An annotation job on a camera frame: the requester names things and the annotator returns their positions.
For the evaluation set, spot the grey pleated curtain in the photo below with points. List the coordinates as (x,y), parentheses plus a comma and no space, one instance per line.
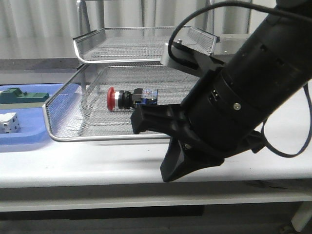
(59,18)

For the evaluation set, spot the mesh tray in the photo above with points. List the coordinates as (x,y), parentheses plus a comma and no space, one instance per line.
(137,44)
(78,110)

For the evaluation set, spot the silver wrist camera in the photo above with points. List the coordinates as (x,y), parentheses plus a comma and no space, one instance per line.
(200,63)

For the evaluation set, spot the grey metal rack frame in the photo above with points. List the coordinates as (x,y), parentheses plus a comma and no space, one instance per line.
(83,20)

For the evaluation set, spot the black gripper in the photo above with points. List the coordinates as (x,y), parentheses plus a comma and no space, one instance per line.
(204,128)

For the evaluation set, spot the white table leg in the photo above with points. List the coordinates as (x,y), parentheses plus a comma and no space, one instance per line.
(302,216)

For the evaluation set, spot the white contact block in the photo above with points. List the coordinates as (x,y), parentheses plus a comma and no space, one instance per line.
(9,123)

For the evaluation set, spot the grey stone counter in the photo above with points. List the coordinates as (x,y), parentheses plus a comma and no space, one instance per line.
(37,60)

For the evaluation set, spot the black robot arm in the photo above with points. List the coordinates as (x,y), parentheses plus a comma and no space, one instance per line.
(274,62)

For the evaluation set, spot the blue plastic tray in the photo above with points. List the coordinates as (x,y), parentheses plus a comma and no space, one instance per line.
(32,133)

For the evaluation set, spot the green terminal block module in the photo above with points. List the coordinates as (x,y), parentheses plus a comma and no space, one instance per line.
(15,98)

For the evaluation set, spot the red emergency stop button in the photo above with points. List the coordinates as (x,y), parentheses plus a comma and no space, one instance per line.
(125,99)

